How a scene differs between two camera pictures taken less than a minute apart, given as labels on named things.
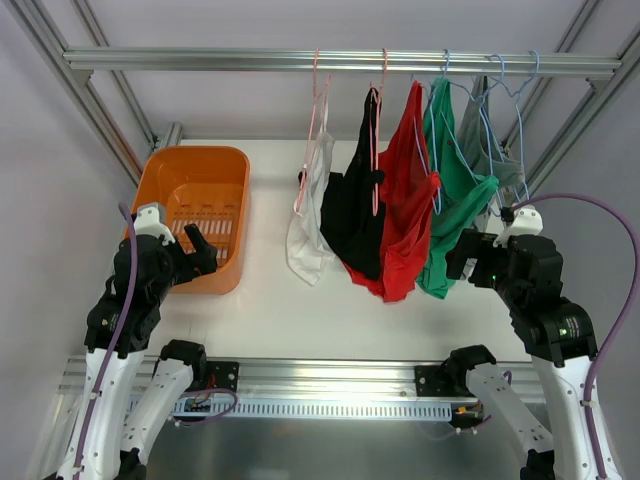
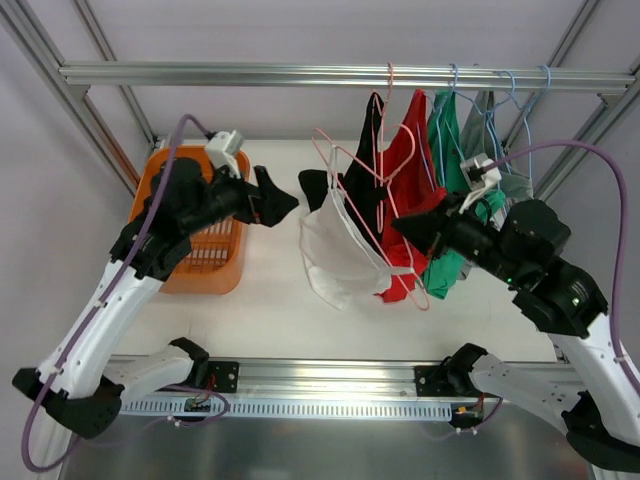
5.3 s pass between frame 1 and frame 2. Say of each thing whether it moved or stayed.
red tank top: stayed
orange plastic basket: stayed
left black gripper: moved
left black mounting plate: stayed
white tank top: moved
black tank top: stayed
